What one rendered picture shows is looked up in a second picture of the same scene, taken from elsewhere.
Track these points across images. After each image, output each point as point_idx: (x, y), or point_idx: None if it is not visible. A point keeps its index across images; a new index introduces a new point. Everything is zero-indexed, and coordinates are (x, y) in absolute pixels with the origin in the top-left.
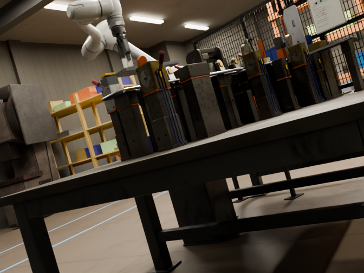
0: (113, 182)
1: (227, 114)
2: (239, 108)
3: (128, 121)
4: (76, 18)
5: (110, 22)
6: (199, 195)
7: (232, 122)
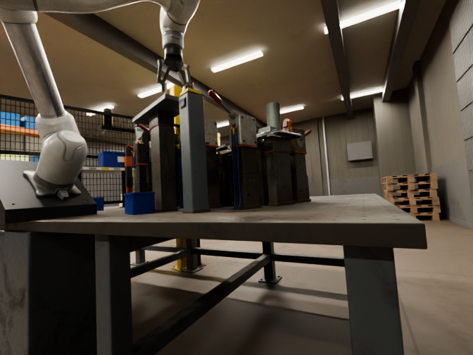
0: None
1: None
2: None
3: (283, 166)
4: (193, 0)
5: (181, 40)
6: (91, 296)
7: None
